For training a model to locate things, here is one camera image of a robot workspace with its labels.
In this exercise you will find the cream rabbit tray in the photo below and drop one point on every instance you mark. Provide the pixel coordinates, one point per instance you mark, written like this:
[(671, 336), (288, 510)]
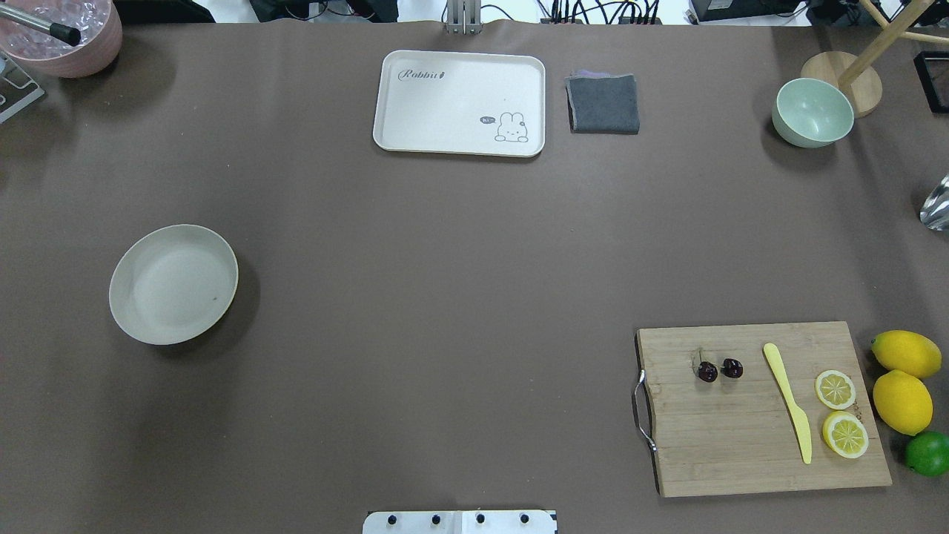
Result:
[(461, 103)]

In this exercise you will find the dark red cherry left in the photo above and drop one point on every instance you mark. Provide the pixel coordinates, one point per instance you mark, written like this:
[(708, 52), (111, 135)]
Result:
[(707, 372)]

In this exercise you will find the dark red cherry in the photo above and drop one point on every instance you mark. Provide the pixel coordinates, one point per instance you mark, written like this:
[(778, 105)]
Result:
[(732, 368), (707, 372)]

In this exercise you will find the dark red cherry right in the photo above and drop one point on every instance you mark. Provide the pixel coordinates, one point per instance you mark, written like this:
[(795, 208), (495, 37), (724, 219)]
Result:
[(732, 368)]

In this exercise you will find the black glass tray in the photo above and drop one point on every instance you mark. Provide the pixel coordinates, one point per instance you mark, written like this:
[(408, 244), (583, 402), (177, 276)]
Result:
[(932, 69)]

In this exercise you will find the grey folded cloth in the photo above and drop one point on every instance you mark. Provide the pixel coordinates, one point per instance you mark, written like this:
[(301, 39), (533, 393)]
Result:
[(603, 103)]

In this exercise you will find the beige shallow bowl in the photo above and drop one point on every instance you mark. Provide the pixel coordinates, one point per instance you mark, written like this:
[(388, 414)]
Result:
[(173, 284)]

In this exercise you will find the yellow plastic knife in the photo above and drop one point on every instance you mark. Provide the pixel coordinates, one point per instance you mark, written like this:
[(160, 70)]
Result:
[(800, 420)]

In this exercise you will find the wooden cutting board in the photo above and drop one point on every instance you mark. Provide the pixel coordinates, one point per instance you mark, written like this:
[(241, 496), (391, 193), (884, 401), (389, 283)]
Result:
[(734, 436)]

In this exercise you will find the mint green bowl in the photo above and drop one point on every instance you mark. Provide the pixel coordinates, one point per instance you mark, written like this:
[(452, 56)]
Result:
[(811, 113)]

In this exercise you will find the upper lemon slice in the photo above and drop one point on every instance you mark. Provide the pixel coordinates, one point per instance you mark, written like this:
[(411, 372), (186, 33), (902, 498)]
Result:
[(835, 389)]

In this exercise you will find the lemon slice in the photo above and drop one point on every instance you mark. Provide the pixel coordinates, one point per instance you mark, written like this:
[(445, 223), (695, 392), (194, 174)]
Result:
[(845, 434), (835, 389)]

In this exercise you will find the lower lemon slice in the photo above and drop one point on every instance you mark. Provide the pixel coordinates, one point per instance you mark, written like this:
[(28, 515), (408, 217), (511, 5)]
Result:
[(845, 434)]

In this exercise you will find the wooden cup stand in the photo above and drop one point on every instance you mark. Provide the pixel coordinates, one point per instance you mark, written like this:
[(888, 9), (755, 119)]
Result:
[(854, 75)]

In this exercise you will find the upper whole lemon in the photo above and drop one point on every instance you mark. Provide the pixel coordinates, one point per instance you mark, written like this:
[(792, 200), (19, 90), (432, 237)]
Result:
[(908, 352)]

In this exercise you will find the whole lemon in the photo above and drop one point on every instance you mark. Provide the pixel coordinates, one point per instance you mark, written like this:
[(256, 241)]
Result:
[(908, 352), (903, 402)]

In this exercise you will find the lower whole lemon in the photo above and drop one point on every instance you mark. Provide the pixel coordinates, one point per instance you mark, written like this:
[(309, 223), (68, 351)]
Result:
[(903, 402)]

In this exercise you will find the metal ice scoop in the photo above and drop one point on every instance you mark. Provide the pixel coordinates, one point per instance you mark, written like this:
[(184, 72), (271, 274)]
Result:
[(934, 211)]

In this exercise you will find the pink bowl with ice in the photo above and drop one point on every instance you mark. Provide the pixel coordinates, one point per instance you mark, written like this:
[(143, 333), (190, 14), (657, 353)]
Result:
[(100, 29)]

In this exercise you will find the metal muddler black tip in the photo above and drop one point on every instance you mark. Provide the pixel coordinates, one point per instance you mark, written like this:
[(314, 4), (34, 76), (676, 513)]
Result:
[(67, 34)]

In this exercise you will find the green lime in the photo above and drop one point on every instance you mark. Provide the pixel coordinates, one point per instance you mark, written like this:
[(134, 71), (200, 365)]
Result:
[(927, 454)]

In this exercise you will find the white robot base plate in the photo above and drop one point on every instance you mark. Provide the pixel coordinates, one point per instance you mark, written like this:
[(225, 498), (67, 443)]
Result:
[(461, 521)]

